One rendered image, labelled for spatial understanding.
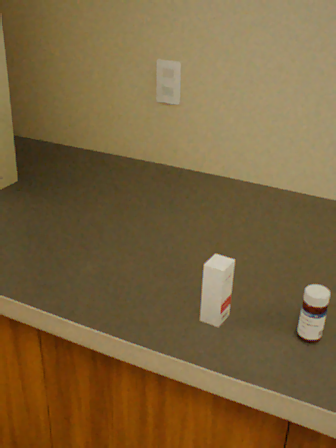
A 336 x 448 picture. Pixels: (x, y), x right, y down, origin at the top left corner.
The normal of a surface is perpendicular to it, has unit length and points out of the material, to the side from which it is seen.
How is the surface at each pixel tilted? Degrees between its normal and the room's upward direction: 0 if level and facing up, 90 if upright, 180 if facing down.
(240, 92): 90
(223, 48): 90
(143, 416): 90
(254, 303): 1
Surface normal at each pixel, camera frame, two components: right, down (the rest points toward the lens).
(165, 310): 0.03, -0.89
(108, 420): -0.44, 0.40
